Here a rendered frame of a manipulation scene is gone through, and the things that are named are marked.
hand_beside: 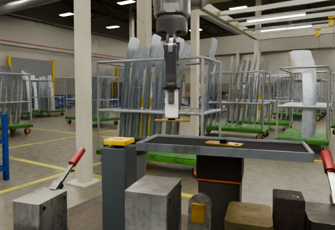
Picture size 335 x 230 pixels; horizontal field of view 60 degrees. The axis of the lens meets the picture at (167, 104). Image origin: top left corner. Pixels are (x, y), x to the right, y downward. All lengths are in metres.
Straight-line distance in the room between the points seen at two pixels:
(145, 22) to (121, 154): 7.46
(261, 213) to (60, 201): 0.42
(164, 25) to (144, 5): 7.55
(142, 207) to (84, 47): 3.68
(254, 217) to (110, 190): 0.38
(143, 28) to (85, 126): 4.57
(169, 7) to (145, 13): 7.48
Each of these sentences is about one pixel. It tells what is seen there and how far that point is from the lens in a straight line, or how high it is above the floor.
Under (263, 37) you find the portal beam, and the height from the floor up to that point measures 3.36.
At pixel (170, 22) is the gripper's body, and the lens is 0.68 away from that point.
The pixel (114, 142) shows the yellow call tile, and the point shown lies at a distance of 0.74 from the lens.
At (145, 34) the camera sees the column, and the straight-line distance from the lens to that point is 8.05.
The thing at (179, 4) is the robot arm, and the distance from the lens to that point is 0.69.
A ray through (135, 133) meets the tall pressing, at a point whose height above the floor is 0.54.
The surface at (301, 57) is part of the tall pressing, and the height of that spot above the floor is 1.99.
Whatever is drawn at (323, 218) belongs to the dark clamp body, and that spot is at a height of 1.08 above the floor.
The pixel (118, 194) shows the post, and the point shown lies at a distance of 0.76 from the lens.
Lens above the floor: 1.29
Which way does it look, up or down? 3 degrees down
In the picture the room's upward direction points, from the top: straight up
